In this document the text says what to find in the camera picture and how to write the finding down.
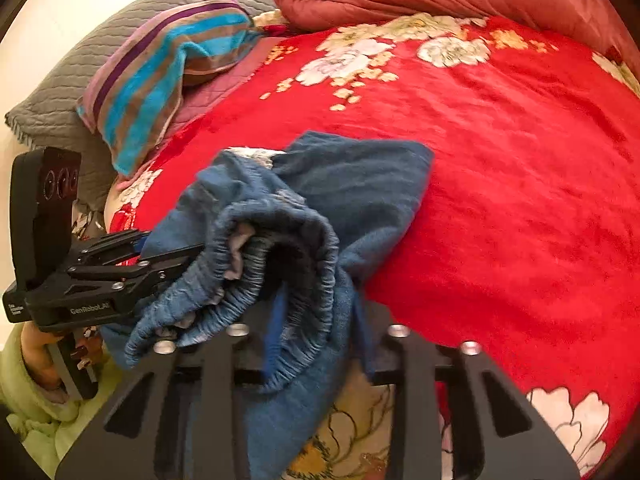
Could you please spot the person's left forearm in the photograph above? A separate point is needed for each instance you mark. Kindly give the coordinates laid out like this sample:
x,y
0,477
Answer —
x,y
35,425

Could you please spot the person's left hand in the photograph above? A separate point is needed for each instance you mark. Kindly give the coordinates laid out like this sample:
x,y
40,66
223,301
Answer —
x,y
37,355

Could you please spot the grey quilted pillow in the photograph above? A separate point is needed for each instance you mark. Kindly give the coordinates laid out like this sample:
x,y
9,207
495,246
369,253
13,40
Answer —
x,y
65,85

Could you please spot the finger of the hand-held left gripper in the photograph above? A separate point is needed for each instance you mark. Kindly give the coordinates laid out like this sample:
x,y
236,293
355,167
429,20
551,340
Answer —
x,y
130,271
110,246

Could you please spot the striped pillow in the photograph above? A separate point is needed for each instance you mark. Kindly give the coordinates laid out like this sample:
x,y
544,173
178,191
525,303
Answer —
x,y
145,85

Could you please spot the blue pants with lace hem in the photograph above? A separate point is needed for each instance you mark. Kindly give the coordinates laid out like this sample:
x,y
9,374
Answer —
x,y
350,185

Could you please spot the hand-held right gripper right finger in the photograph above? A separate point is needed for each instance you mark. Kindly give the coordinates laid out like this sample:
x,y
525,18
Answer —
x,y
367,350

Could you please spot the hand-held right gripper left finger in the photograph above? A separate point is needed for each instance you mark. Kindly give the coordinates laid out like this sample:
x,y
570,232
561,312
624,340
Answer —
x,y
276,340

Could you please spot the red floral blanket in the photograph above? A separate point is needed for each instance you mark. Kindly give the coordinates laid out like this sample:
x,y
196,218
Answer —
x,y
500,185

